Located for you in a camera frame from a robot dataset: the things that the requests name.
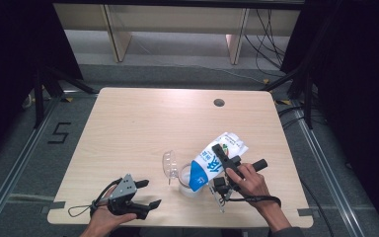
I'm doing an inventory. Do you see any clear glass pitcher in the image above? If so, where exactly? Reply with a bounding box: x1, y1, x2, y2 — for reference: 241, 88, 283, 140
162, 150, 208, 198

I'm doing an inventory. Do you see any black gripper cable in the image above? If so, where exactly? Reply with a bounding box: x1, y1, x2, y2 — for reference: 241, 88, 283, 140
94, 178, 122, 207

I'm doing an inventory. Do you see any black metal stand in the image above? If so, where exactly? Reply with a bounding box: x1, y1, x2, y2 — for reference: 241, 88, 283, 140
33, 65, 100, 129
260, 63, 315, 130

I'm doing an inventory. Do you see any white and blue salt bag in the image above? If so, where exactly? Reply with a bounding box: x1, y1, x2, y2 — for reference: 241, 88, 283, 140
189, 131, 250, 193

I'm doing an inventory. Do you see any beige wooden desk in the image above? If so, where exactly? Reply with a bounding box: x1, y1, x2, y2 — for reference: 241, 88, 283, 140
52, 3, 302, 65

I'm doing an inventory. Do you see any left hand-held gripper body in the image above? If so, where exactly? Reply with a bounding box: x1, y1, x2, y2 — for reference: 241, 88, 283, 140
107, 173, 150, 220

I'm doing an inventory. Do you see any person's right hand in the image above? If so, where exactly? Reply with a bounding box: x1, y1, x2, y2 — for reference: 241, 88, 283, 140
225, 163, 278, 212

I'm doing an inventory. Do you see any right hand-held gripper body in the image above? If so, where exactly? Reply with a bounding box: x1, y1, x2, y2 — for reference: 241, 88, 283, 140
209, 155, 268, 213

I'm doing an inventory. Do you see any black curtain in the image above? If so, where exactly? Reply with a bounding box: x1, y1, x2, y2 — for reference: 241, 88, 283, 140
280, 0, 379, 237
0, 0, 84, 167

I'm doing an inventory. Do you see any person's left hand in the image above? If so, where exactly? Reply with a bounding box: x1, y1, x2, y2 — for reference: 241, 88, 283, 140
90, 186, 138, 233

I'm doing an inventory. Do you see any black loop cord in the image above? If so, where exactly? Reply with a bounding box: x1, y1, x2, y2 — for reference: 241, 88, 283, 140
67, 204, 97, 219

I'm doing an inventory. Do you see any black wrist strap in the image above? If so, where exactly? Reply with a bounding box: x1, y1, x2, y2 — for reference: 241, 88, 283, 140
225, 195, 282, 209

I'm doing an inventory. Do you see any black floor cable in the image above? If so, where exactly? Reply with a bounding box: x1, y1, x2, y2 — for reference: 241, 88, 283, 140
300, 181, 335, 237

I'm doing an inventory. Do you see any bundle of black cables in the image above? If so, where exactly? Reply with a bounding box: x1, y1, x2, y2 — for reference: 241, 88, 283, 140
243, 8, 288, 79

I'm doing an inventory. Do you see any metal floor rail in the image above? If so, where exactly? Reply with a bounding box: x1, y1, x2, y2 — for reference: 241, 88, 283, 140
294, 102, 366, 237
0, 95, 61, 231

